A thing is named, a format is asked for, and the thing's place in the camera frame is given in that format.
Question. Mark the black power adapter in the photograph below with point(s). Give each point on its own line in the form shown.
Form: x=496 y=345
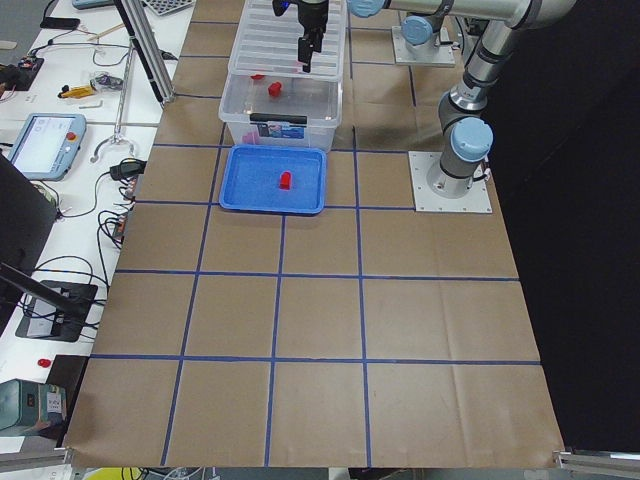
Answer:
x=127 y=168

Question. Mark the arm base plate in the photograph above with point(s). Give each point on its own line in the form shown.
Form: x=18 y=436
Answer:
x=436 y=52
x=436 y=192

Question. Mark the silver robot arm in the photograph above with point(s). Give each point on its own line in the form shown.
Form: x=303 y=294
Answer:
x=507 y=21
x=416 y=28

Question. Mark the yellow black hand tool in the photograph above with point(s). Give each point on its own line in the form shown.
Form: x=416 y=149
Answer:
x=76 y=92

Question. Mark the silver hook clamp rod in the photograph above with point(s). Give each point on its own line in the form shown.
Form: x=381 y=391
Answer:
x=117 y=138

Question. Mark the clear plastic box lid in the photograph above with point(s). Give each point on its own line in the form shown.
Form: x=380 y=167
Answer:
x=268 y=45

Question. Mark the clear plastic storage box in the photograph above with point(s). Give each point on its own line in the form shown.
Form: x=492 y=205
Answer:
x=319 y=101

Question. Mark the green electronic device box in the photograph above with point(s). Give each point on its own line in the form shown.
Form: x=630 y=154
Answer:
x=28 y=407

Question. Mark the blue plastic tray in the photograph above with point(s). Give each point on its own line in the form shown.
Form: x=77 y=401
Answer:
x=251 y=179

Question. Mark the black monitor stand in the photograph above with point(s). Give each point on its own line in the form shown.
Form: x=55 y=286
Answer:
x=58 y=310

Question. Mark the aluminium frame post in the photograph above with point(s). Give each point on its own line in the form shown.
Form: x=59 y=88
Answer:
x=140 y=33

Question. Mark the robot teach pendant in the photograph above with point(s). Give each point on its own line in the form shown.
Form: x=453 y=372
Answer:
x=47 y=145

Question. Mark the black box latch handle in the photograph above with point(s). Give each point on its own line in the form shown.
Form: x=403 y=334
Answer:
x=257 y=117

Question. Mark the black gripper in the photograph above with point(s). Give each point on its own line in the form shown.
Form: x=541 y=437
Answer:
x=312 y=17

